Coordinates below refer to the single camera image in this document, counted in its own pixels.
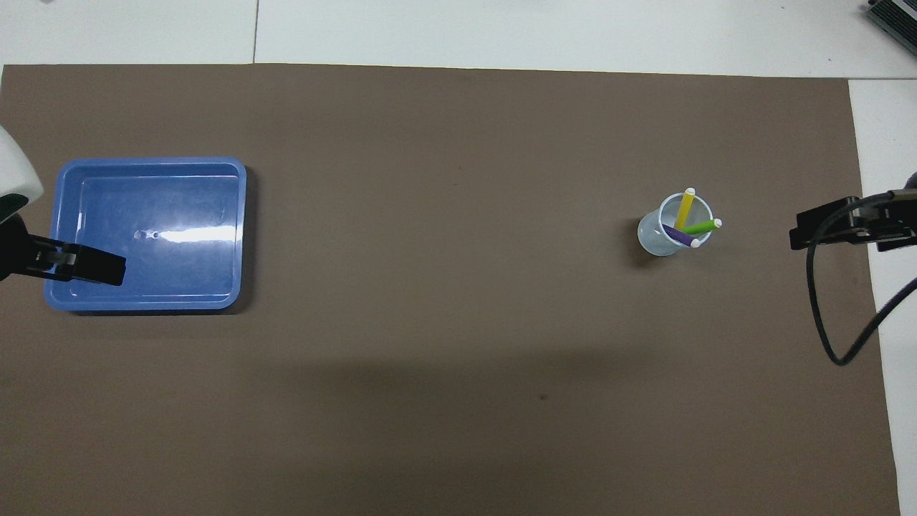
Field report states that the purple marker pen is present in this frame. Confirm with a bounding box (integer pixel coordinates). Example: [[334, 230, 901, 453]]
[[663, 224, 701, 249]]

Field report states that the brown table mat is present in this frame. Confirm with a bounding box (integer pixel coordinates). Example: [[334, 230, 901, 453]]
[[0, 63, 902, 516]]

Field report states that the yellow marker pen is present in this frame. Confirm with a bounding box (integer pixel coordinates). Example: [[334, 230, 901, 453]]
[[673, 188, 697, 231]]

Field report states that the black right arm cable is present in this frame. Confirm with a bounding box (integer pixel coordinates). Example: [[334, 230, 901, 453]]
[[806, 189, 917, 367]]

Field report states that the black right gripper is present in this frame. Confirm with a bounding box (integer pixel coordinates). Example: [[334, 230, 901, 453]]
[[788, 171, 917, 253]]

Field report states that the blue plastic tray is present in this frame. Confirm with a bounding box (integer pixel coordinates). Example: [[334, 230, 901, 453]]
[[44, 156, 248, 314]]

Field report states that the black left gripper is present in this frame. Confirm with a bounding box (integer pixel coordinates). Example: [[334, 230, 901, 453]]
[[0, 214, 128, 287]]

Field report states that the translucent plastic cup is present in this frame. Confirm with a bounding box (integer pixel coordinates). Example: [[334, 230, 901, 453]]
[[637, 191, 715, 257]]

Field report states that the grey ribbed device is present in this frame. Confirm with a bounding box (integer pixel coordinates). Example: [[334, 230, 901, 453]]
[[863, 0, 917, 37]]

